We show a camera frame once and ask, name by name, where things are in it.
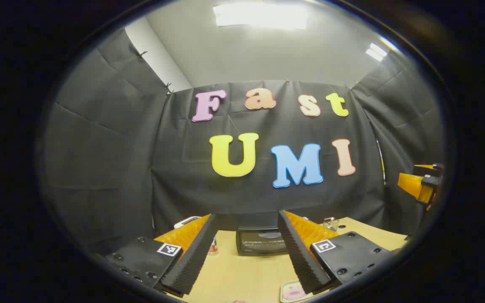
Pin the small ceiling light panel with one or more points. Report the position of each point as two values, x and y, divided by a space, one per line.
376 51

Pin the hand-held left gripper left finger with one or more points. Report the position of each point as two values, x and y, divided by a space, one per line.
196 256

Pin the small plate of pink food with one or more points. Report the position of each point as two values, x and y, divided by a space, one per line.
293 291

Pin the black backdrop cloth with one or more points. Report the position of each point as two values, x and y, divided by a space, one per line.
141 168

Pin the white toaster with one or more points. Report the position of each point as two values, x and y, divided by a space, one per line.
185 221

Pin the clear plastic water bottle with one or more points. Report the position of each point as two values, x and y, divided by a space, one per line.
213 249

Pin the large ceiling light panel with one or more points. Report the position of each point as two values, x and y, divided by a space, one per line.
259 16

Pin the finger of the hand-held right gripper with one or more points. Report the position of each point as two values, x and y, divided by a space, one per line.
430 170
415 185

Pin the black electric oven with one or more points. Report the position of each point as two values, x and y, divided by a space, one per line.
259 244

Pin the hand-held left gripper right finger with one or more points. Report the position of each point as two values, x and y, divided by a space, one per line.
299 252

